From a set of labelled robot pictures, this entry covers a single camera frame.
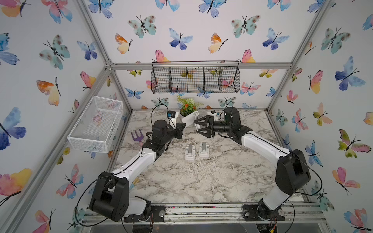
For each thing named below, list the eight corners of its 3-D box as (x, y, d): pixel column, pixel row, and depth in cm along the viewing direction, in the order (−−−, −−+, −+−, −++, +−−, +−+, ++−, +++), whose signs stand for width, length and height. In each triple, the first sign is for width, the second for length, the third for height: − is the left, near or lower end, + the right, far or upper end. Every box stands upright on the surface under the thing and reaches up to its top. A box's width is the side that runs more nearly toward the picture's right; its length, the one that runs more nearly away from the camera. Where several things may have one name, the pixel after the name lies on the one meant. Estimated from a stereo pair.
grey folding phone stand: (199, 157, 95) (199, 156, 94) (198, 143, 102) (199, 141, 100) (209, 157, 95) (209, 156, 94) (208, 143, 102) (208, 141, 100)
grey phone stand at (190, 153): (184, 159, 95) (184, 158, 93) (185, 146, 101) (185, 144, 99) (195, 159, 95) (195, 158, 93) (194, 146, 101) (194, 144, 99)
